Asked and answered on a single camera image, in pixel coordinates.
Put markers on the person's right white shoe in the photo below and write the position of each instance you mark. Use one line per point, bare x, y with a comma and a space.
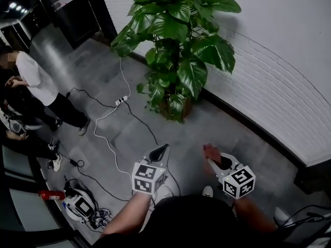
207, 191

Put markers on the green leafy potted plant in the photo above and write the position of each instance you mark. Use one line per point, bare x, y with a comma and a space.
168, 27

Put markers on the brown object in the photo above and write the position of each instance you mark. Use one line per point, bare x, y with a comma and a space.
212, 154

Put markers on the black framed glass partition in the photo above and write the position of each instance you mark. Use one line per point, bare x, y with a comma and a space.
23, 208

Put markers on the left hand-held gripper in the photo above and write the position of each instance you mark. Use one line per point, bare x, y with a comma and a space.
144, 176

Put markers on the black door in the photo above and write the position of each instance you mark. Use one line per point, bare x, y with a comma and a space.
77, 17

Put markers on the person's black clothing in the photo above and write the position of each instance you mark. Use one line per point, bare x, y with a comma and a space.
191, 223

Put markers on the person's white shoe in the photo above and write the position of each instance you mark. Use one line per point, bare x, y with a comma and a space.
207, 191
164, 191

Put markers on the person's left white shoe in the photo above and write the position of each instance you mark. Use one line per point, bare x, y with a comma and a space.
164, 191

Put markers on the white power strip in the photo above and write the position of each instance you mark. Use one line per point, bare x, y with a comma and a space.
121, 101

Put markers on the red fire extinguisher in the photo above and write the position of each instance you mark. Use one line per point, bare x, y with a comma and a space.
53, 195

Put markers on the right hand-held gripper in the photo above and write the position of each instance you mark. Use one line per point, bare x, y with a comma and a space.
239, 181

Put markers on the black baseboard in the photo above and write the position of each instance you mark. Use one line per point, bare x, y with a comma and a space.
258, 130

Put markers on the person's right forearm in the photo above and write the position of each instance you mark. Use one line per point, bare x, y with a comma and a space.
253, 213

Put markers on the small black white gadget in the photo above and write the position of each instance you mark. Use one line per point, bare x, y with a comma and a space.
99, 217

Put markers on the person's left forearm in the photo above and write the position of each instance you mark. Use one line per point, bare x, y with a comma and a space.
124, 216

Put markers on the white device on floor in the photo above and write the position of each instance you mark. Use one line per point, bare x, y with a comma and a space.
82, 207

